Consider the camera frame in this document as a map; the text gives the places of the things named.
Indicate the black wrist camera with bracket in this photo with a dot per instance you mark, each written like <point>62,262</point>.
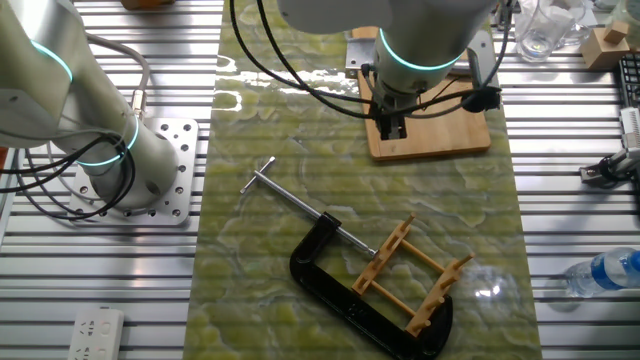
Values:
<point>481,100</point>

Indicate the small light wooden block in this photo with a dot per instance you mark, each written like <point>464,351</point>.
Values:
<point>616,31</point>

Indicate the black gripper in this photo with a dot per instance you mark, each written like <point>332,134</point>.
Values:
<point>392,106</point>

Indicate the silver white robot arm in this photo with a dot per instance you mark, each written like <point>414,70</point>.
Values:
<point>425,35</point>

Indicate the large light wooden block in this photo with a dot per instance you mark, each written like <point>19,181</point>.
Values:
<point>597,52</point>

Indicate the wooden knife rack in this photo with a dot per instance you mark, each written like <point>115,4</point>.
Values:
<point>380,257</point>

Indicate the silver ribbed handheld device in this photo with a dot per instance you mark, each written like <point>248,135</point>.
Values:
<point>631,127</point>

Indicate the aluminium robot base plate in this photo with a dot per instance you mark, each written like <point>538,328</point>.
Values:
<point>182,150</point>

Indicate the black C-clamp with steel screw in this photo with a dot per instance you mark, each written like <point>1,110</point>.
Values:
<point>320,280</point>

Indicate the white power strip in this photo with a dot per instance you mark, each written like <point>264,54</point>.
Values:
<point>97,335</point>

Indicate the black keyboard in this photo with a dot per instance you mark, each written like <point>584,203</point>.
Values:
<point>631,80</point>

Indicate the small camera on metal mount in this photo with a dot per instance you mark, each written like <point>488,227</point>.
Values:
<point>607,170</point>

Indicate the clear water bottle blue label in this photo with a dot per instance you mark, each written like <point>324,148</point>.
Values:
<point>605,272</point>

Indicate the bamboo cutting board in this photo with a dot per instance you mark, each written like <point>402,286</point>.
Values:
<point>450,130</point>

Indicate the pale green container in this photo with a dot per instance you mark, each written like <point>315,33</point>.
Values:
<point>629,11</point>

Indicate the green marble pattern mat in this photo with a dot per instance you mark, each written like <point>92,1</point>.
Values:
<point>280,150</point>

